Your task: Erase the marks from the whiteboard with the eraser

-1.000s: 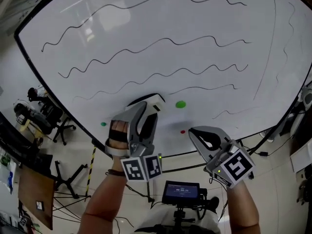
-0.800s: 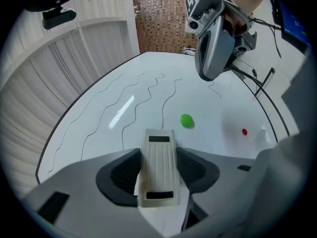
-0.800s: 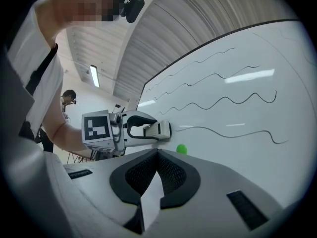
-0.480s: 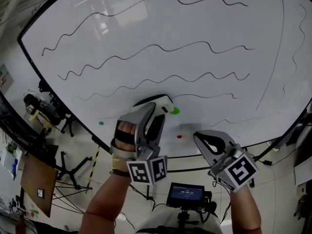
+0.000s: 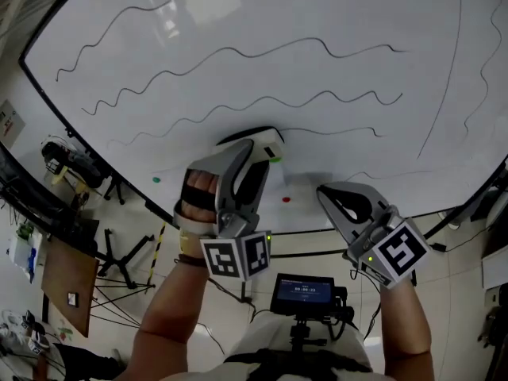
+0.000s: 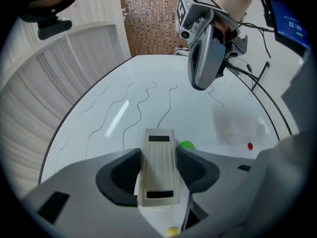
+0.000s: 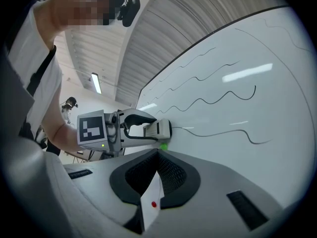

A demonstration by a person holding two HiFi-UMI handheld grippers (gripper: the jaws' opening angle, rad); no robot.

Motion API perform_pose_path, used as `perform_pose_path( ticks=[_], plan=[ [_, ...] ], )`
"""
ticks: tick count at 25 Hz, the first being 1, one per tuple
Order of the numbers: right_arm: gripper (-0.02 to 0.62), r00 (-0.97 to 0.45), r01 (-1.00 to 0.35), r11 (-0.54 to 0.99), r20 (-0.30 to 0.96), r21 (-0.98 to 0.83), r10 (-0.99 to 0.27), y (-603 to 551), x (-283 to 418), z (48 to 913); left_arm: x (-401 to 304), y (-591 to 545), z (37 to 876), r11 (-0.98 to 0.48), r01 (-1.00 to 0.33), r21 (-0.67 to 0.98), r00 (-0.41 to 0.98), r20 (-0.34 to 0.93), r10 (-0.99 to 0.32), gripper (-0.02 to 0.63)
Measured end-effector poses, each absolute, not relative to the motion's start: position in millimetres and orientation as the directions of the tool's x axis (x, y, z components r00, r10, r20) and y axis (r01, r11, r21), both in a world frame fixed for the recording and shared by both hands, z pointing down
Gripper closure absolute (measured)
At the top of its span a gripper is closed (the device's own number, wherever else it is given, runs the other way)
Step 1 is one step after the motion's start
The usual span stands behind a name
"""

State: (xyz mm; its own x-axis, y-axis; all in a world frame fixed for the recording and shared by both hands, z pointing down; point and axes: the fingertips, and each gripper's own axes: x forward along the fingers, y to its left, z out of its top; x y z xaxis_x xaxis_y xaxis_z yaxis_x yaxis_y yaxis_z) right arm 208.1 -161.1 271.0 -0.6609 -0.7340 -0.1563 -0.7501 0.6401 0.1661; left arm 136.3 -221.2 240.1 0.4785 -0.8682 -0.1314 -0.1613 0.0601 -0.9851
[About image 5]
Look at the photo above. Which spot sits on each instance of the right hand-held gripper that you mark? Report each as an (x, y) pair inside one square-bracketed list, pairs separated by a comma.
[(401, 252)]

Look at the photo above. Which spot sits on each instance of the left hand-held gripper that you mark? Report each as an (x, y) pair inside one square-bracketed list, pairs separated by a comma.
[(230, 258)]

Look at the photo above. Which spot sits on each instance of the white whiteboard eraser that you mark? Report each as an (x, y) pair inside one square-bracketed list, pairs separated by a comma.
[(270, 139)]

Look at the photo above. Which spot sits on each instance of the large white whiteboard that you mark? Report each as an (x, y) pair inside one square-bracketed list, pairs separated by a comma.
[(238, 22)]

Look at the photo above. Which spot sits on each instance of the person's left forearm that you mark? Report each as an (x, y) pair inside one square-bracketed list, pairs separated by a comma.
[(170, 320)]

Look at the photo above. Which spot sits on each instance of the person's right forearm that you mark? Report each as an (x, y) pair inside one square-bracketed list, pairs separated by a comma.
[(405, 332)]

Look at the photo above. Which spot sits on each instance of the person's left hand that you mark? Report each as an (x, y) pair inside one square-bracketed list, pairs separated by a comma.
[(200, 179)]

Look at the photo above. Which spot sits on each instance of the large green round magnet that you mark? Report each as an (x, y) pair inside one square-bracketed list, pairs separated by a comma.
[(274, 159)]

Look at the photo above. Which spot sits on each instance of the black power adapter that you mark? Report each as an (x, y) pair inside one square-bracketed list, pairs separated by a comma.
[(438, 247)]

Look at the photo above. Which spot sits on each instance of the black wrist band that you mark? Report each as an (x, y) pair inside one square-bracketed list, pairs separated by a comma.
[(190, 261)]

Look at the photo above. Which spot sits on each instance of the black chest-mounted display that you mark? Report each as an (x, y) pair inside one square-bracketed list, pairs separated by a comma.
[(303, 290)]

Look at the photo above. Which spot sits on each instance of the yellow black hazard tape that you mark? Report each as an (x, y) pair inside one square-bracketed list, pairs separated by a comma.
[(156, 254)]

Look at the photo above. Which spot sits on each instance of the white flat box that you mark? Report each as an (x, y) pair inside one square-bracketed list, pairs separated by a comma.
[(496, 266)]

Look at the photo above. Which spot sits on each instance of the person's white shirt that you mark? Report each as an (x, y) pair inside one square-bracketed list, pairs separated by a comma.
[(262, 332)]

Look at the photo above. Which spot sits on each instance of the black monitor stand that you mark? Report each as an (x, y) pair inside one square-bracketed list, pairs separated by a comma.
[(85, 232)]

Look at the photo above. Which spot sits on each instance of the wooden side table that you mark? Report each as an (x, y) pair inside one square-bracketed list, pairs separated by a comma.
[(67, 280)]

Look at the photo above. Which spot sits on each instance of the small black framed device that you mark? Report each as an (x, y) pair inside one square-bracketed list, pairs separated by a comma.
[(72, 300)]

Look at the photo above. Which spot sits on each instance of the large black monitor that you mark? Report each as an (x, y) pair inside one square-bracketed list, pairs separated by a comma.
[(35, 201)]

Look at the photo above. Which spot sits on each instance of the green potted plant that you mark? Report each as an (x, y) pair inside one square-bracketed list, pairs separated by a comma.
[(24, 230)]

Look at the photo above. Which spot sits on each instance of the white storage box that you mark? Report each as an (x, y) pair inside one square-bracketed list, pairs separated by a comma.
[(20, 252)]

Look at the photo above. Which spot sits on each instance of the white wall notice sign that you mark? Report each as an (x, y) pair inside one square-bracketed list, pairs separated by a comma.
[(10, 123)]

